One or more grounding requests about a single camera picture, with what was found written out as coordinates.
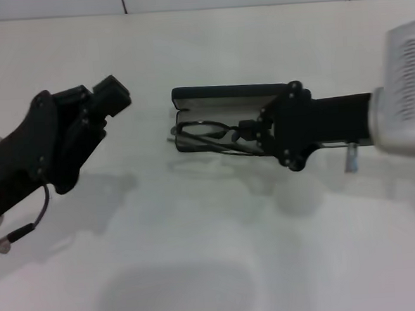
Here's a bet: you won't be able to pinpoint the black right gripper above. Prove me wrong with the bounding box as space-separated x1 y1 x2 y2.
236 76 376 176

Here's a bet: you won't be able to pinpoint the grey left gripper cable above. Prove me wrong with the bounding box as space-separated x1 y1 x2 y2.
0 182 56 255

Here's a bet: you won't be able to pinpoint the black thin-frame glasses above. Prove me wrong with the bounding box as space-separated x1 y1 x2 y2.
165 115 277 163

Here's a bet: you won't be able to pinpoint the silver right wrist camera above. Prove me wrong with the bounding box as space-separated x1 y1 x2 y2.
378 18 415 124

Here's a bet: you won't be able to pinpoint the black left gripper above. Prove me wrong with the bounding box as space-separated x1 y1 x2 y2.
0 73 140 225

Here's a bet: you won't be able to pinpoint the black glasses case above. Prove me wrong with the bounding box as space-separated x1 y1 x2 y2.
170 80 296 155

